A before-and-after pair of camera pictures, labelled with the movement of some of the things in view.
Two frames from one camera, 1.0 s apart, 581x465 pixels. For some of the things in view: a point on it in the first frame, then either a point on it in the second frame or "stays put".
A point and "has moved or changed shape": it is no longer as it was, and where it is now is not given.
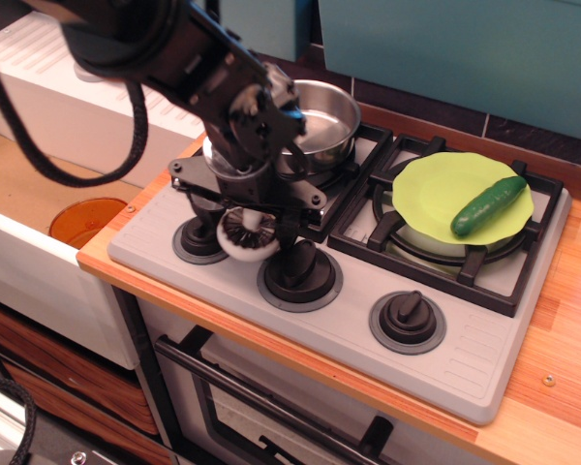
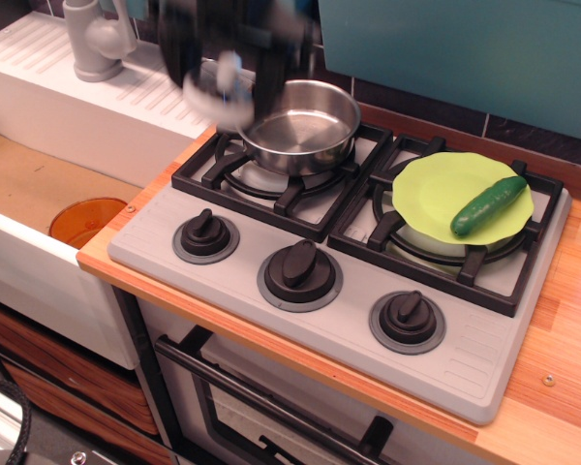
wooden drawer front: x=72 y=384 stays put
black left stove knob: x=196 y=241 stays put
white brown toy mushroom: x=246 y=234 has moved or changed shape
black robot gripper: x=192 y=172 -> x=270 y=36
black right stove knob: x=408 y=323 stays put
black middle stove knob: x=301 y=278 stays put
